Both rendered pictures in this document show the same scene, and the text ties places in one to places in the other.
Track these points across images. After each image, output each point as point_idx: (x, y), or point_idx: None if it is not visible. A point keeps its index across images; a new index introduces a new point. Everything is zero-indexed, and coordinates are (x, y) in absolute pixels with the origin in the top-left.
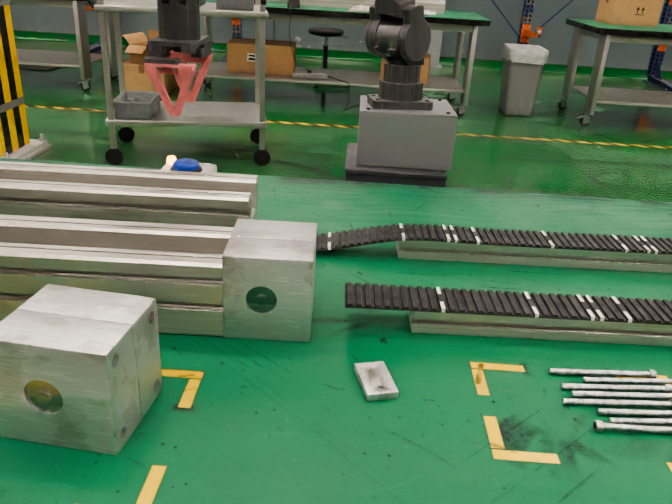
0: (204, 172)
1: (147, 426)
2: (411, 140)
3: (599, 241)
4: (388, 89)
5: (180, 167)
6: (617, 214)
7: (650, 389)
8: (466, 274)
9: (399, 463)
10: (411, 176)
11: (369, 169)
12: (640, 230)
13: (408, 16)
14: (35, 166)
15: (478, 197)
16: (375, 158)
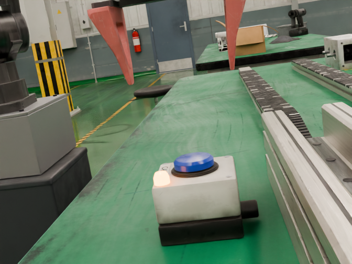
0: (270, 125)
1: None
2: (56, 128)
3: (265, 92)
4: (11, 89)
5: (212, 158)
6: (179, 110)
7: None
8: (309, 121)
9: None
10: (77, 158)
11: (58, 169)
12: (206, 106)
13: (17, 4)
14: (344, 204)
15: (149, 133)
16: (47, 159)
